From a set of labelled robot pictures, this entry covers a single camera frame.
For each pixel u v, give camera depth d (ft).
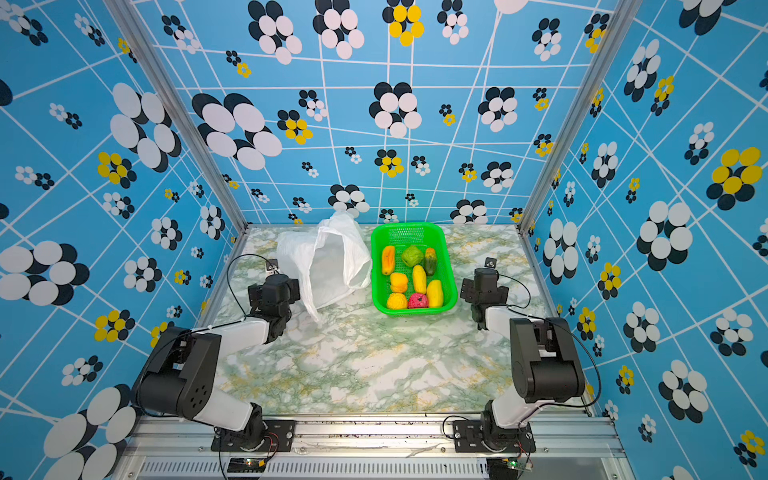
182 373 1.48
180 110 2.83
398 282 3.21
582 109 2.77
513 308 1.99
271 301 2.37
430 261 3.43
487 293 2.42
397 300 3.02
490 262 2.74
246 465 2.37
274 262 2.64
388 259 3.41
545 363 1.49
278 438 2.38
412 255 3.36
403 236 3.90
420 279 3.25
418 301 3.01
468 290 2.90
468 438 2.37
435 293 3.09
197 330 1.65
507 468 2.26
